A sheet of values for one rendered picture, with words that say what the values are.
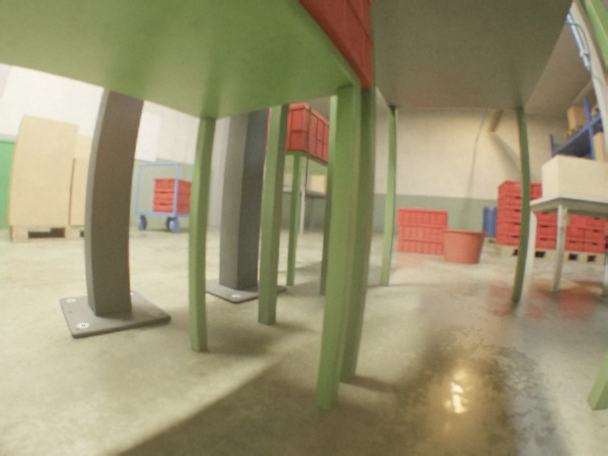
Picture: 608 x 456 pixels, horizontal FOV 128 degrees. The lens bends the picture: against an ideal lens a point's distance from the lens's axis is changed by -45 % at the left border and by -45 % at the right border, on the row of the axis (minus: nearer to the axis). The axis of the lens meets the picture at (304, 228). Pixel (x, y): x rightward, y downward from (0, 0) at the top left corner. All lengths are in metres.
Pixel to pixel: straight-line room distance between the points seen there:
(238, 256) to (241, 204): 0.20
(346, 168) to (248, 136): 0.75
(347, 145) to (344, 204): 0.08
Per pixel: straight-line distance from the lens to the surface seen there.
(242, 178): 1.05
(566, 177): 1.86
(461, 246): 2.57
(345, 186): 0.38
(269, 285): 0.76
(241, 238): 1.06
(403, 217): 3.19
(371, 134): 0.49
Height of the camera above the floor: 0.31
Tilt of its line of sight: 2 degrees down
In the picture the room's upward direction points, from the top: 4 degrees clockwise
